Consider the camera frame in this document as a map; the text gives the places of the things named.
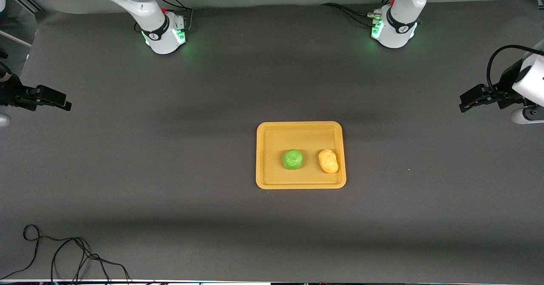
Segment yellow potato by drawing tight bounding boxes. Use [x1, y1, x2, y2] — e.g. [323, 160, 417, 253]
[318, 149, 339, 174]

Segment green apple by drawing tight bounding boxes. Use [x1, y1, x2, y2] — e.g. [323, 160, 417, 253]
[283, 149, 304, 170]

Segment yellow plastic tray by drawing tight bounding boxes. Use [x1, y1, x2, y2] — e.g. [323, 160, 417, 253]
[255, 121, 347, 190]

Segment white rod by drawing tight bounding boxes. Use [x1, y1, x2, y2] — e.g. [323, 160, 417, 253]
[0, 31, 33, 48]

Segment dark grey table mat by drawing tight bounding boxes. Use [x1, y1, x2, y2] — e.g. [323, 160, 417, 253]
[0, 0, 544, 283]

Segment thin black loose cable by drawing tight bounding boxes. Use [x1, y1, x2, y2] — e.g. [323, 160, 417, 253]
[0, 225, 131, 285]

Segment black left arm base cable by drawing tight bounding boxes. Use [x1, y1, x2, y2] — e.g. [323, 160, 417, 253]
[321, 0, 398, 27]

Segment black arm base cable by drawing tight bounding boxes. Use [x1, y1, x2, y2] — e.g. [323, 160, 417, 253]
[155, 0, 194, 32]
[321, 0, 398, 27]

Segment black right arm base cable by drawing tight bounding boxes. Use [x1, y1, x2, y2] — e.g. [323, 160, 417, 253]
[155, 0, 194, 32]

